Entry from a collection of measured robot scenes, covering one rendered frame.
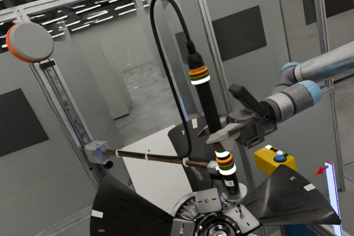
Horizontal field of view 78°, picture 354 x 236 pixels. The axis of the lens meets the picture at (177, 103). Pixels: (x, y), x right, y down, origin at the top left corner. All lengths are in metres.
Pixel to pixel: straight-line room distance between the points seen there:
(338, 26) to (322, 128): 2.94
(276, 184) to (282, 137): 0.97
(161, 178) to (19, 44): 0.75
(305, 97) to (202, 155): 0.33
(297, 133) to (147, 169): 1.25
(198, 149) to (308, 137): 1.35
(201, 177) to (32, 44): 0.81
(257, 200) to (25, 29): 1.03
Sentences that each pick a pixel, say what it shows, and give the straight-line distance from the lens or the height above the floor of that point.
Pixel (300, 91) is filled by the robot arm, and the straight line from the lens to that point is 0.67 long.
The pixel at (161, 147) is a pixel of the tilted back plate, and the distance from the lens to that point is 0.96.
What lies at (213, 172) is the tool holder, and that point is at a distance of 0.64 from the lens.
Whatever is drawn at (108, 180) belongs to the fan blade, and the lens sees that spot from 0.67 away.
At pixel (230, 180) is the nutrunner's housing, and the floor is 1.34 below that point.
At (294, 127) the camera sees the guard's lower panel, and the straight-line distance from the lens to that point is 1.83.
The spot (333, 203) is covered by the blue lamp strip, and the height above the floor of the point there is 1.02.
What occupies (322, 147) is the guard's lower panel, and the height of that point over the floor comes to 0.54.
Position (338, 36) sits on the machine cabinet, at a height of 0.82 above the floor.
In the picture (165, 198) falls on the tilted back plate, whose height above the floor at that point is 1.16.
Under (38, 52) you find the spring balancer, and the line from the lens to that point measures 1.05.
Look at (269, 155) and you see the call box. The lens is 1.15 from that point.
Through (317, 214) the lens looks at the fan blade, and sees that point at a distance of 0.79.
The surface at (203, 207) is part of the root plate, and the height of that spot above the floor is 1.23.
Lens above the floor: 1.73
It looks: 17 degrees down
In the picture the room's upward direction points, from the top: 19 degrees counter-clockwise
